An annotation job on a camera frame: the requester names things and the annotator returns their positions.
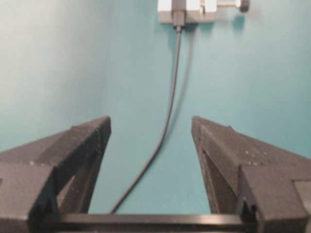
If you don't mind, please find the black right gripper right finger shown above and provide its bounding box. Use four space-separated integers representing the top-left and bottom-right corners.
191 116 311 233

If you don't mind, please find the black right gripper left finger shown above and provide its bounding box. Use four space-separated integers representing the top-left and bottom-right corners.
0 116 111 233

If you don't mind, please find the grey USB cable with plug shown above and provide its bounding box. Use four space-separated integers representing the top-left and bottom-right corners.
109 0 187 215

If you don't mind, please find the white clamp vise block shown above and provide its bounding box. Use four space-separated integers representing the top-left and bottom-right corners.
157 0 217 24

